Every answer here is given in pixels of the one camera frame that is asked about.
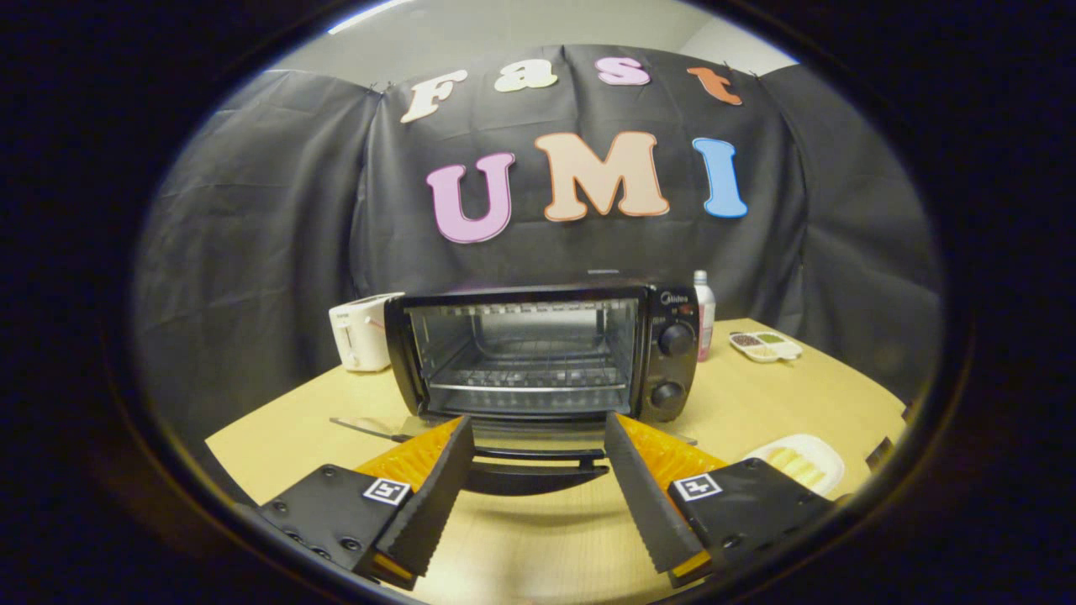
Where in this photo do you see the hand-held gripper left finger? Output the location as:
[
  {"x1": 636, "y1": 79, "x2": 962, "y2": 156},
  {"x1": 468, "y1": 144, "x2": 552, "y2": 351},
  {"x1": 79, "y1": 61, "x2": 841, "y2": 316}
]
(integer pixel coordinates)
[{"x1": 257, "y1": 416, "x2": 476, "y2": 591}]

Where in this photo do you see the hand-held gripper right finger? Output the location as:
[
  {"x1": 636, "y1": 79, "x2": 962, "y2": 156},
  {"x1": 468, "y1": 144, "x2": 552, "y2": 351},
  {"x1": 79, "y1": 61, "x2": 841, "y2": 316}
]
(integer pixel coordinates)
[{"x1": 604, "y1": 412, "x2": 835, "y2": 589}]

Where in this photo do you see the yellow food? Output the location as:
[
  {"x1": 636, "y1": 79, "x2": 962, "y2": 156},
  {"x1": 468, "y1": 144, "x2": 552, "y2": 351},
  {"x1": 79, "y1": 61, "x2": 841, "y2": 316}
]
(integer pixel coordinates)
[{"x1": 743, "y1": 434, "x2": 845, "y2": 498}]

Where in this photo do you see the black toaster oven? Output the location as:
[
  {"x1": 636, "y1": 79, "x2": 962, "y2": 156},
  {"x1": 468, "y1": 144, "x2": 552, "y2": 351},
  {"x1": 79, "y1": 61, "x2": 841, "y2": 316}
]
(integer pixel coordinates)
[{"x1": 330, "y1": 281, "x2": 701, "y2": 497}]

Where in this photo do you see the white pop-up toaster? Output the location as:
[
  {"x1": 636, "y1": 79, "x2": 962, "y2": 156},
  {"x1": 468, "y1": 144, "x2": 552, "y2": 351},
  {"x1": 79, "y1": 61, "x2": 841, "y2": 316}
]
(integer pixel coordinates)
[{"x1": 329, "y1": 292, "x2": 405, "y2": 373}]

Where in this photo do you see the white bottle with pink label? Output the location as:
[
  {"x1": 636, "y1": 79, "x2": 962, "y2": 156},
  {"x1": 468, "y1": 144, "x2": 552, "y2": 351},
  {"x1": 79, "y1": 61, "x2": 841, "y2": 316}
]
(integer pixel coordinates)
[{"x1": 694, "y1": 270, "x2": 717, "y2": 363}]

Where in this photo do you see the white divided condiment dish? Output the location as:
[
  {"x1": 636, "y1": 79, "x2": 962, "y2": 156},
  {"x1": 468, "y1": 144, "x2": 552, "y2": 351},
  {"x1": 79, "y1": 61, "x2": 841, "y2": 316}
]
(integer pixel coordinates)
[{"x1": 729, "y1": 330, "x2": 803, "y2": 364}]

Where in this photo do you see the black backdrop cloth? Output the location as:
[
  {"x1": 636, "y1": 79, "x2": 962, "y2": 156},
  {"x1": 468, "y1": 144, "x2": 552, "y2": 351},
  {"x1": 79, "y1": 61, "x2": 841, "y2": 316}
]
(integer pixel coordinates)
[{"x1": 133, "y1": 44, "x2": 944, "y2": 438}]

